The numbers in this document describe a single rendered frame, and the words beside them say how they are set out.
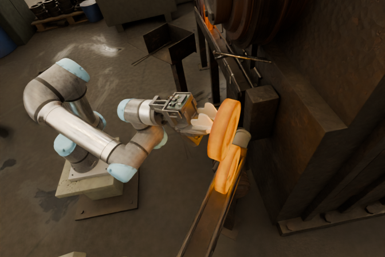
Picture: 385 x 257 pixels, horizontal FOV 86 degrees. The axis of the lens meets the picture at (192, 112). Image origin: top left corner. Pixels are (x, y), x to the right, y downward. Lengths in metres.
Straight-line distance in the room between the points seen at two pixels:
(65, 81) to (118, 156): 0.35
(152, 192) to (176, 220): 0.25
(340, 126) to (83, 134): 0.71
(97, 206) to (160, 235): 0.46
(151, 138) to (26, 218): 1.33
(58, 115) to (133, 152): 0.27
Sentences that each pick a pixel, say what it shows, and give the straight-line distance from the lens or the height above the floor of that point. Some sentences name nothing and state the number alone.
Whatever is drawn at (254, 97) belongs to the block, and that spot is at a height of 0.80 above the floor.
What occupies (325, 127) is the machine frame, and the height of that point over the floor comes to 0.87.
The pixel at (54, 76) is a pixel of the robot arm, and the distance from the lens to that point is 0.86.
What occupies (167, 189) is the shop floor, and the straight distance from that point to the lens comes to 1.47.
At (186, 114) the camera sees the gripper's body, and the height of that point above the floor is 0.95.
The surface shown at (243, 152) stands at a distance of 0.73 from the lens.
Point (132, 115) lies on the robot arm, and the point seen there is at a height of 0.89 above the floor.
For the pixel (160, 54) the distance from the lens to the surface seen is 1.44.
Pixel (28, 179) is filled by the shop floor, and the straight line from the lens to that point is 2.05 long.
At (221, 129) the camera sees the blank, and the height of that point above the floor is 0.97.
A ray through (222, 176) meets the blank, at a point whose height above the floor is 0.76.
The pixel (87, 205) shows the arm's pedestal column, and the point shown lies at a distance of 1.62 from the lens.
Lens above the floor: 1.32
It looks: 47 degrees down
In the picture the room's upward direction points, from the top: 11 degrees counter-clockwise
